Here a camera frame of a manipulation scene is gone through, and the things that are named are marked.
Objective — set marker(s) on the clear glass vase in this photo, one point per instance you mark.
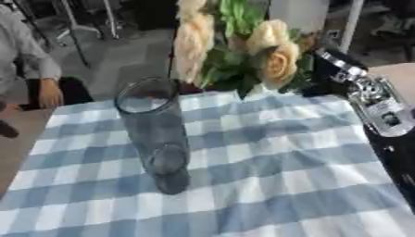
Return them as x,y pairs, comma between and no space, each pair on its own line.
154,129

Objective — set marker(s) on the black tripod leg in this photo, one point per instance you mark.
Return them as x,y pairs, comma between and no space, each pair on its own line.
75,46

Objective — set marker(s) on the person's hand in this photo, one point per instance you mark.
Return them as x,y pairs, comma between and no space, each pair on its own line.
50,94

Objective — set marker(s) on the white post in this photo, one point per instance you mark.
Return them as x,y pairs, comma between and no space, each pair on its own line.
351,24

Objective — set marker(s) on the cream rose bouquet green leaves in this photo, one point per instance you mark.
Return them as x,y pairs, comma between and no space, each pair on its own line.
232,66

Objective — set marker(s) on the metal chair frame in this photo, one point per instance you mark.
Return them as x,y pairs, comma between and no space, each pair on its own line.
111,18

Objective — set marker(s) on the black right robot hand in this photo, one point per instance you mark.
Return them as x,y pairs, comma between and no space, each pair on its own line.
331,83

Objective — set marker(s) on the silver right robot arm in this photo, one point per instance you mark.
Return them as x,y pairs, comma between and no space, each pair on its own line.
386,111

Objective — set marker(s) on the black chair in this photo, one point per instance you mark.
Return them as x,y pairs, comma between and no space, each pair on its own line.
73,91

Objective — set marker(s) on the person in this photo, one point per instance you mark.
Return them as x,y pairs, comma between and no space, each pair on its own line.
19,49

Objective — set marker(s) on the white box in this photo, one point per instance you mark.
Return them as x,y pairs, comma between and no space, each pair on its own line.
300,14

